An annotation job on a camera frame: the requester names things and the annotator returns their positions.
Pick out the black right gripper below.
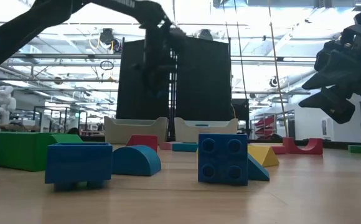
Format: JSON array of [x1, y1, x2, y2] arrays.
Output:
[[298, 40, 361, 124]]

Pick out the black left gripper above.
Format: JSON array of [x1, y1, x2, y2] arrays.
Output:
[[143, 23, 187, 97]]

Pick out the red cube block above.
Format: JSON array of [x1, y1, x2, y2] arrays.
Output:
[[126, 134, 159, 154]]

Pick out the red arch block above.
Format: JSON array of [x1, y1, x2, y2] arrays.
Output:
[[282, 137, 324, 156]]

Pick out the orange-red long block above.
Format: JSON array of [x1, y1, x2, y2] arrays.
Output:
[[270, 144, 289, 155]]

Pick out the yellow wedge block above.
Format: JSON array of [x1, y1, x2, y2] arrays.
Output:
[[248, 144, 280, 168]]

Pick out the black divider panel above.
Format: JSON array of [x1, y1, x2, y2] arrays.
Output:
[[176, 34, 233, 122], [115, 34, 172, 121]]

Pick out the grey plastic bin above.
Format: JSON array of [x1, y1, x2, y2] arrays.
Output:
[[103, 116, 169, 145]]

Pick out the black ceiling device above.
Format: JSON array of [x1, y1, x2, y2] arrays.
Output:
[[99, 28, 122, 53], [198, 29, 214, 41]]

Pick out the blue flat block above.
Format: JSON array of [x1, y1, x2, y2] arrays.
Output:
[[172, 142, 199, 153]]

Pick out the white plastic bin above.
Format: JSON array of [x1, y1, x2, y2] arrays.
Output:
[[174, 117, 239, 144]]

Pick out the red shelf rack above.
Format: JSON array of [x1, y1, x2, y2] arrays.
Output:
[[252, 114, 277, 138]]

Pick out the blue half-cylinder block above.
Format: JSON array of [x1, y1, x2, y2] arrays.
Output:
[[111, 145, 162, 177]]

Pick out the black rectangular cabinet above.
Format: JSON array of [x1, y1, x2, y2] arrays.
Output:
[[231, 98, 250, 133]]

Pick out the blue studded block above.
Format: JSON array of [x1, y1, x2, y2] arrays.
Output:
[[45, 142, 113, 192], [198, 133, 249, 187]]

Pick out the green cube block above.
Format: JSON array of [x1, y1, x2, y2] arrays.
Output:
[[50, 134, 84, 144]]

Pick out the blue wedge block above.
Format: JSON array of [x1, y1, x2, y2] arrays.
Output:
[[247, 154, 271, 182]]

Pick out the green wedge block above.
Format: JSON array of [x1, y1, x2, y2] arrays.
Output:
[[0, 132, 57, 172]]

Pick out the white wall box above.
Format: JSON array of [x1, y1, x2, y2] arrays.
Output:
[[321, 117, 332, 138]]

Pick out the yellow hanging cable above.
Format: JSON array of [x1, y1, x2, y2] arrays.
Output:
[[266, 0, 289, 138]]

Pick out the black hanging cable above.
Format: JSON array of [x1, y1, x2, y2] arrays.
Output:
[[235, 0, 250, 102]]

